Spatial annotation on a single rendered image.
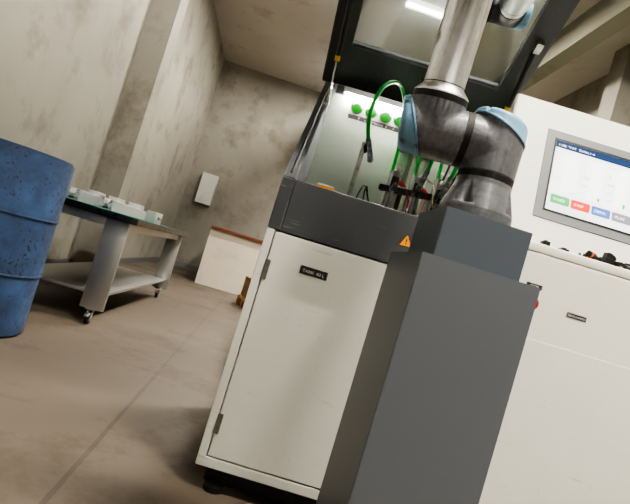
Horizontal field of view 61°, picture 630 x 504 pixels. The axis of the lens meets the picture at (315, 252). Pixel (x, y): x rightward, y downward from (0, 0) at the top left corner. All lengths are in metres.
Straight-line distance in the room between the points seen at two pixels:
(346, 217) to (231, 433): 0.71
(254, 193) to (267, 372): 9.59
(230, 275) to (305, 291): 6.67
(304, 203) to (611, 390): 1.06
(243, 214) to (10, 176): 8.66
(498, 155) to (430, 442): 0.57
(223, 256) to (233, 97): 4.31
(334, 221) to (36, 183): 1.53
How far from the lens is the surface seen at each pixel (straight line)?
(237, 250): 8.21
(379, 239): 1.58
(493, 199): 1.10
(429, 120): 1.12
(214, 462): 1.68
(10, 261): 2.69
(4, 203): 2.64
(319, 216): 1.57
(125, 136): 6.03
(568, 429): 1.80
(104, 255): 3.44
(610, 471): 1.88
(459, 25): 1.18
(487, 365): 1.06
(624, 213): 2.15
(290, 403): 1.61
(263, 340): 1.58
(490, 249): 1.07
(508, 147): 1.14
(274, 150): 11.22
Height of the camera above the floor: 0.71
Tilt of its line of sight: 2 degrees up
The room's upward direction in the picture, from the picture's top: 17 degrees clockwise
